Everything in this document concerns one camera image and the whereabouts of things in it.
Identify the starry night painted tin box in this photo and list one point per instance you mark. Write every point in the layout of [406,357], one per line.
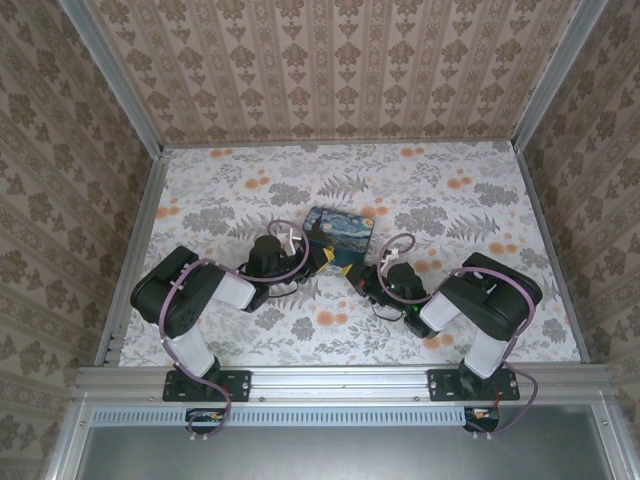
[345,230]

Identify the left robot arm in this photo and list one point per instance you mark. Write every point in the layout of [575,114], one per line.
[170,295]

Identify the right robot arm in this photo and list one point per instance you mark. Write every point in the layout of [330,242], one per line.
[490,300]

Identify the floral patterned table cover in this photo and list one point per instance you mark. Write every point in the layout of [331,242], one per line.
[350,325]

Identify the small black controller board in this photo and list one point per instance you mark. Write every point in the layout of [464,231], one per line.
[482,417]
[205,417]

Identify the grey metal panel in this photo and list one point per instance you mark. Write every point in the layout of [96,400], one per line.
[340,455]

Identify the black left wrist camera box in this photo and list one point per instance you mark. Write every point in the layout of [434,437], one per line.
[309,257]

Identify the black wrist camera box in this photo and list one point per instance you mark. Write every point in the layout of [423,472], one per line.
[363,279]
[309,257]

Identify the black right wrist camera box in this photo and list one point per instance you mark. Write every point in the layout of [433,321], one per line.
[363,279]

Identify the aluminium back frame rail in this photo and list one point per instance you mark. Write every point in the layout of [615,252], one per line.
[340,145]

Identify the aluminium front frame rail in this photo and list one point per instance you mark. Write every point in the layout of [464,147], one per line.
[340,382]

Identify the aluminium frame side rail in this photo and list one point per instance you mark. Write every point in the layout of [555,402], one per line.
[560,250]
[135,240]

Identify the aluminium frame corner post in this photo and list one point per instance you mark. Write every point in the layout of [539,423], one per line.
[115,80]
[555,75]

